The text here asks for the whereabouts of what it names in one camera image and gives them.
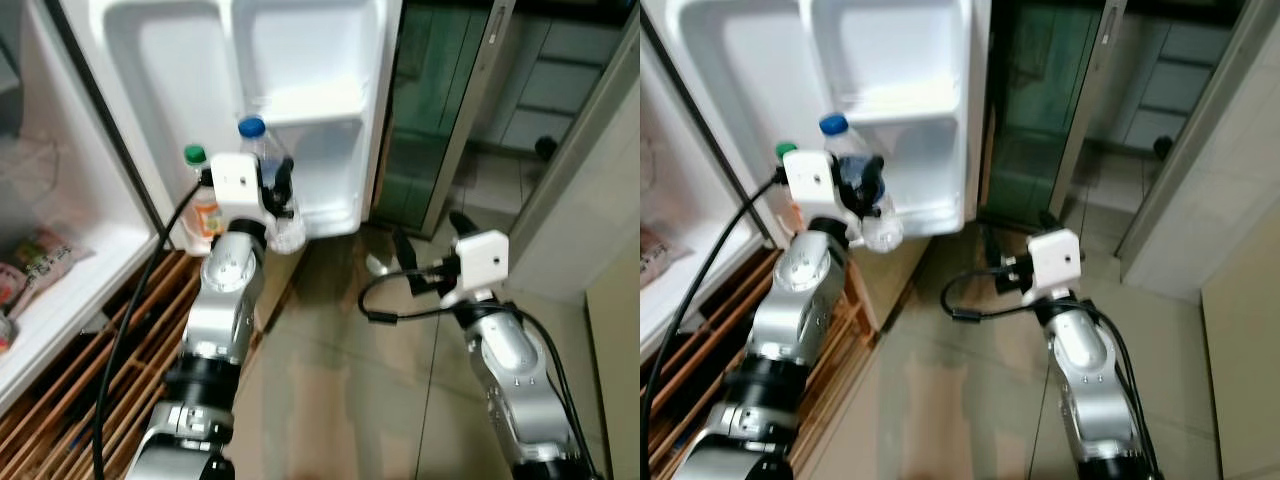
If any clear bottle blue cap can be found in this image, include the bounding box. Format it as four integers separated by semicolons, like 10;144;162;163
238;115;307;254
820;112;904;254

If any fridge door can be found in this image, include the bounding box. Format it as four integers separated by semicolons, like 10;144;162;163
680;0;993;239
60;0;404;243

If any fridge body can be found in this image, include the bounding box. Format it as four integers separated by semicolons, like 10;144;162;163
640;18;779;363
0;0;167;416

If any orange-label bottle green cap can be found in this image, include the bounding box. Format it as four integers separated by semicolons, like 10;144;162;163
183;145;227;252
775;142;807;233

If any green glass sliding door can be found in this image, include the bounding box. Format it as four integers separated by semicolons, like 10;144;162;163
372;0;516;239
985;0;1129;229

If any grey panelled cabinet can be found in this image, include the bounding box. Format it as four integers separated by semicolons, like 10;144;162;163
470;15;627;153
1085;15;1251;153

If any printed food packet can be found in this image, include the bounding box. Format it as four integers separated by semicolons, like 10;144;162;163
0;228;93;323
640;228;693;293

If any wooden slatted rack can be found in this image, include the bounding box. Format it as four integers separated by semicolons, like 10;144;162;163
645;245;883;480
0;245;303;480

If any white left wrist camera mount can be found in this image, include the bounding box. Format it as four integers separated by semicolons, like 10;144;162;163
783;150;850;222
211;153;264;224

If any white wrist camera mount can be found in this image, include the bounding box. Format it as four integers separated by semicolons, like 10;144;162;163
783;150;850;222
1028;227;1084;294
211;153;264;224
454;229;510;303

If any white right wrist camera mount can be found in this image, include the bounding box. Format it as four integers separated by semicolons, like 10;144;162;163
1028;227;1084;294
454;229;510;303

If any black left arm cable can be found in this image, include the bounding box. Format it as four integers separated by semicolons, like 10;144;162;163
92;178;207;480
640;172;787;473

